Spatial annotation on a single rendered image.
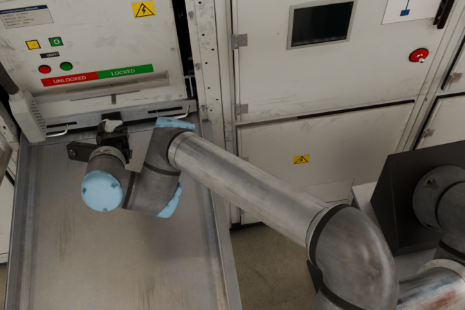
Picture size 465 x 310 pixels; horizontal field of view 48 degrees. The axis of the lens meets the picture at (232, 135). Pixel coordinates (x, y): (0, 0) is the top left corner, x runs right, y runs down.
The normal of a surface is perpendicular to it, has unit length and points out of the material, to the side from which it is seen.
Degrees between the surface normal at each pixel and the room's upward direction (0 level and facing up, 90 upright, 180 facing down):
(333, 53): 90
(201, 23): 90
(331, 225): 23
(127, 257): 0
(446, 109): 90
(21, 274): 0
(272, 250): 0
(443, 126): 90
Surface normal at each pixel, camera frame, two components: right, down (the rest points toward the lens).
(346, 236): -0.22, -0.51
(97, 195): 0.04, 0.39
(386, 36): 0.15, 0.81
